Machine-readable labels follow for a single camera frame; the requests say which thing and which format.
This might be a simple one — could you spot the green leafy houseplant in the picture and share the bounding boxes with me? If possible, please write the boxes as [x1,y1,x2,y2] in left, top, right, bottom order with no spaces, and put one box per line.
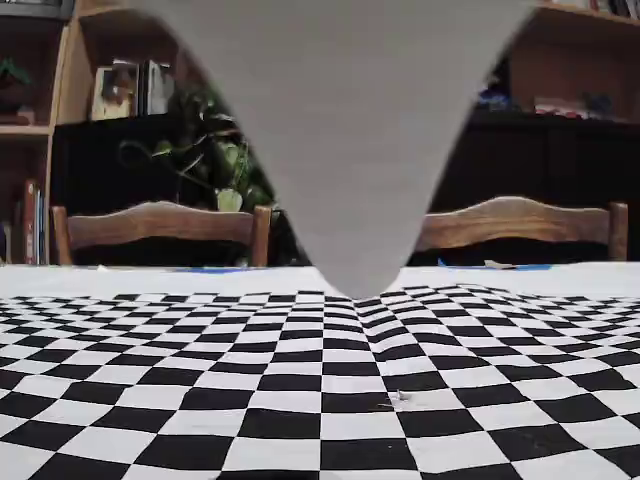
[118,84,277,212]

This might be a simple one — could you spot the light wooden bookshelf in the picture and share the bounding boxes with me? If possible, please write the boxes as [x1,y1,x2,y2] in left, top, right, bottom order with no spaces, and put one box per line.
[0,0,640,266]

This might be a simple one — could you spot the photo frame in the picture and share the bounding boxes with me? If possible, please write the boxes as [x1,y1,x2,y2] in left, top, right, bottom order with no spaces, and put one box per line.
[92,62,140,121]
[142,59,175,116]

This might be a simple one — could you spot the flat red pink box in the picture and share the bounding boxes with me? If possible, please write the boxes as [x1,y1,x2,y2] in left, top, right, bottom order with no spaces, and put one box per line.
[533,97,591,120]

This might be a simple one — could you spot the upright book row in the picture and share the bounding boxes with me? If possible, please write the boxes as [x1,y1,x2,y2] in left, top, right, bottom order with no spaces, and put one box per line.
[589,0,640,19]
[14,178,50,265]

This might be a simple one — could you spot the brown wooden chair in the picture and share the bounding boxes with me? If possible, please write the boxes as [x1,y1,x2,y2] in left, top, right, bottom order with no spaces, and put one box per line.
[413,195,630,265]
[49,199,274,267]

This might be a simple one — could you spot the blue starry picture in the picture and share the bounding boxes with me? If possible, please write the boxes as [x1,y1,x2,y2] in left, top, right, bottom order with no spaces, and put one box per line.
[477,82,514,112]

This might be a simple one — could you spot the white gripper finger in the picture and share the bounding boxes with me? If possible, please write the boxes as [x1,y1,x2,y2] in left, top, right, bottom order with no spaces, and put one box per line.
[149,0,536,301]

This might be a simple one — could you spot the small blue box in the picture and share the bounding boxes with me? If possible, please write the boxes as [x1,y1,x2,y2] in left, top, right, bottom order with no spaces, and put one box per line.
[582,92,614,114]

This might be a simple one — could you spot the black white checkered mat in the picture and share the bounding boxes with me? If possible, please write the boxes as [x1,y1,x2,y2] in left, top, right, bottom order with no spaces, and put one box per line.
[0,264,640,480]

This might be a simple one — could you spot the small potted decor plant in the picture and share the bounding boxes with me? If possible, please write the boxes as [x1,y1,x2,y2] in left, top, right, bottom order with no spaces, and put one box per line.
[0,57,34,126]

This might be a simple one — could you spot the black low cabinet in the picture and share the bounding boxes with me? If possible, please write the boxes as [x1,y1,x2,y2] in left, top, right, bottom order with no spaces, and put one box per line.
[52,110,640,266]

